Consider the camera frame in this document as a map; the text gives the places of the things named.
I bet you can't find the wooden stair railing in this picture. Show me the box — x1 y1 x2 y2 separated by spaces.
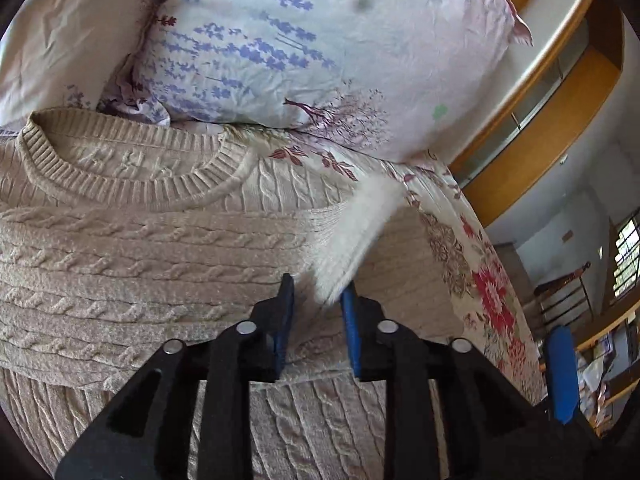
532 260 603 333

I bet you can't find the floral bed sheet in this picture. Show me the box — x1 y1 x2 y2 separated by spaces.
222 125 548 408

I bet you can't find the pink floral pillow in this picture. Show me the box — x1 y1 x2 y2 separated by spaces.
0 0 178 128

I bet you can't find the window with grille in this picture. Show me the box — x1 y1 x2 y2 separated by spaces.
611 212 640 301

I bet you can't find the lavender print pillow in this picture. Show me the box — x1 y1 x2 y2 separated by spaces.
97 0 535 165

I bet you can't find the cluttered wooden desk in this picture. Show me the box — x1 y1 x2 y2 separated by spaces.
572 305 640 436

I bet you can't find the wooden headboard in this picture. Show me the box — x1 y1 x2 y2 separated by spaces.
447 0 627 228

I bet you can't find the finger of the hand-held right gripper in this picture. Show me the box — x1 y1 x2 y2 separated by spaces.
545 325 608 461

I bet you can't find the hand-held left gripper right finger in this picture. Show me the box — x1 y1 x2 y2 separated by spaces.
340 280 568 480

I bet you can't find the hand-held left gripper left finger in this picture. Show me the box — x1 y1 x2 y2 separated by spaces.
54 273 296 480

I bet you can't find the beige cable knit sweater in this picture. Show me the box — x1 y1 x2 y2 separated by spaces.
0 107 466 480

